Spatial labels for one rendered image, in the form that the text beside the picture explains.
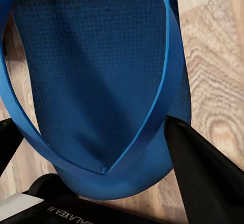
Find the bed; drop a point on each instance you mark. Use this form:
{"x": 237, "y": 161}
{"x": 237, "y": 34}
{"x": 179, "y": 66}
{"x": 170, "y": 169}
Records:
{"x": 9, "y": 24}

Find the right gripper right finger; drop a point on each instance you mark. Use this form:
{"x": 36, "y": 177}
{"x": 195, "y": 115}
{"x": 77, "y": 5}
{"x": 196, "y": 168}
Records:
{"x": 211, "y": 185}

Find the sandal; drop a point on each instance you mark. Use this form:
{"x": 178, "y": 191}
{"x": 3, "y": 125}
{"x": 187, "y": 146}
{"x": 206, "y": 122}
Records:
{"x": 104, "y": 75}

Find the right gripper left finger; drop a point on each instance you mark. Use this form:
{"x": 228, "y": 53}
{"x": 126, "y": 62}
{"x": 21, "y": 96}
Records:
{"x": 10, "y": 139}

